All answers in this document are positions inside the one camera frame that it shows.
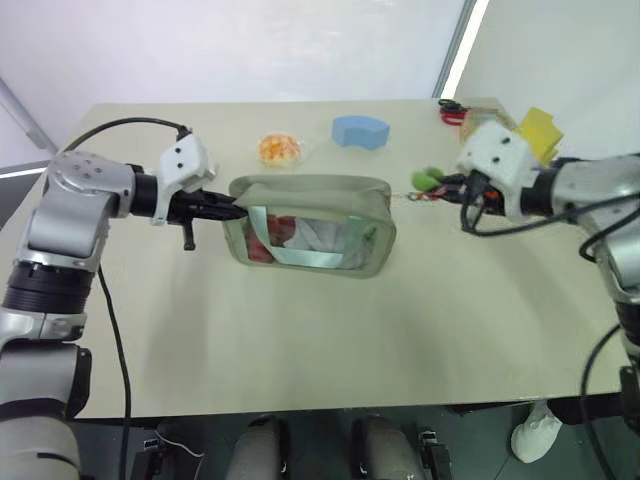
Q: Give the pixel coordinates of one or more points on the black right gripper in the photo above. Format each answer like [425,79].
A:
[486,187]

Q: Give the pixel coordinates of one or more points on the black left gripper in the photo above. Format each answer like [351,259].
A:
[189,207]

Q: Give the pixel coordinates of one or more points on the clear beige-trimmed zipper pouch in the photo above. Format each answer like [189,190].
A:
[320,192]

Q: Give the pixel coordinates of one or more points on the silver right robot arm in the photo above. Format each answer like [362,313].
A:
[575,190]

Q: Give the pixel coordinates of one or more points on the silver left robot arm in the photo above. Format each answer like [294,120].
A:
[75,210]

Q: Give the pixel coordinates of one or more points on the red item inside pouch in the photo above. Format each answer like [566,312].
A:
[257,247]

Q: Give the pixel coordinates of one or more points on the white item inside pouch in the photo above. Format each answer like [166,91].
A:
[320,235]

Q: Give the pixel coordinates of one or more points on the red and black scissors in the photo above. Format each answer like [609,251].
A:
[451,114]

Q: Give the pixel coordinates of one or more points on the orange fruit in plastic bag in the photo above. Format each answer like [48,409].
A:
[279,148]

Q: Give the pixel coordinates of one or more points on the yellow sponge cloths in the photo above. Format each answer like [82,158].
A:
[541,131]

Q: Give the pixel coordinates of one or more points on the blue curved foam block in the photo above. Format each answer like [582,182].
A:
[360,132]

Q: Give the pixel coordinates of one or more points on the white shoe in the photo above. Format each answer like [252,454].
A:
[535,435]

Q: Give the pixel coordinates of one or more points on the black box under table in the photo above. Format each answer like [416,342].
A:
[147,457]
[436,455]

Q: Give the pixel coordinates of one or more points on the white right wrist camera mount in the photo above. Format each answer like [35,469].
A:
[500,150]

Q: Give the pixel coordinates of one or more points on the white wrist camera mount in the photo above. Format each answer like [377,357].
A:
[500,150]
[182,160]

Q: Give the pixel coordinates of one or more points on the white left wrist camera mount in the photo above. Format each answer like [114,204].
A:
[182,160]

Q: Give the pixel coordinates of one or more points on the grey wall frame with light strip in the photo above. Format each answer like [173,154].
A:
[457,47]

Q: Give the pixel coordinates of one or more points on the grey slanted frame bar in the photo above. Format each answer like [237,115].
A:
[25,120]

